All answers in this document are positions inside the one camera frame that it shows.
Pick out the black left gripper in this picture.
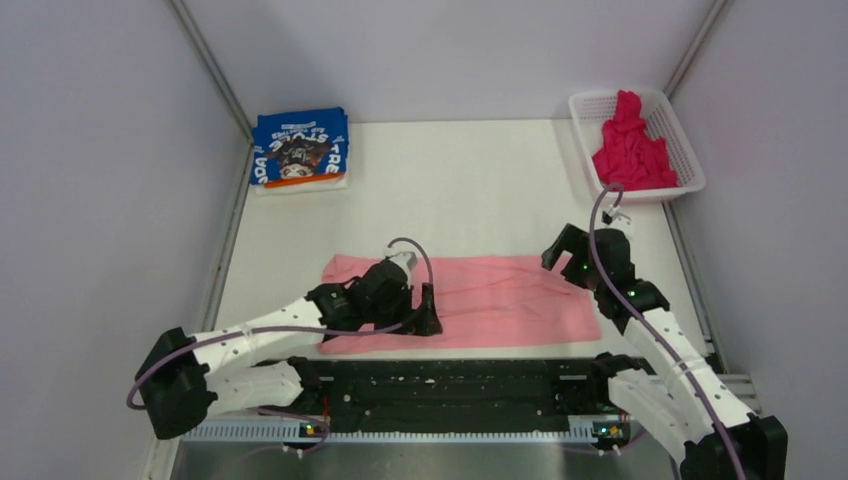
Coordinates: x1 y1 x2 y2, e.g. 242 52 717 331
366 281 441 335

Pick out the light pink t-shirt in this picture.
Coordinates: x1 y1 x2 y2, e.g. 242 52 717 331
318 256 601 355

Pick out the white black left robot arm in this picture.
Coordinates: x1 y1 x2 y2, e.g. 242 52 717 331
127 252 442 440

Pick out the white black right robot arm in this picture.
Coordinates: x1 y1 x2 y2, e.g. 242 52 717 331
541 224 788 479

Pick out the magenta t-shirt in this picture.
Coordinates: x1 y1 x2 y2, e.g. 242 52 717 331
592 90 678 191

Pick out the folded white orange t-shirt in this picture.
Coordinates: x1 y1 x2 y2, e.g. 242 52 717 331
252 174 347 196

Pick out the white plastic laundry basket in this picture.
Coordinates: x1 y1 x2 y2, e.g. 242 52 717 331
568 89 706 203

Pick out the folded blue printed t-shirt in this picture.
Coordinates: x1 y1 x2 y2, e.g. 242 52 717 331
250 107 350 186

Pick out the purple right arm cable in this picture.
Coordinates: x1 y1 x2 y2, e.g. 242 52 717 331
588 183 750 480

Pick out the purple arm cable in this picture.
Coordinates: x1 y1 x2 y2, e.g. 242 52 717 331
588 183 750 480
126 237 435 458

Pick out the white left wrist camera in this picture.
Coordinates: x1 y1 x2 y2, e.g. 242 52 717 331
384 246 418 276

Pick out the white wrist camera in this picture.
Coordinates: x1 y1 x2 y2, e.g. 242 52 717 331
384 246 418 276
601 206 634 231

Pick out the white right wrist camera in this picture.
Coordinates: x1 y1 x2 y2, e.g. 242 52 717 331
601 206 634 231

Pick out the aluminium rail frame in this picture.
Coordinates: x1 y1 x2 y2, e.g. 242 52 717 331
178 408 650 454

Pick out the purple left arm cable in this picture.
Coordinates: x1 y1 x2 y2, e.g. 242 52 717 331
126 237 435 458

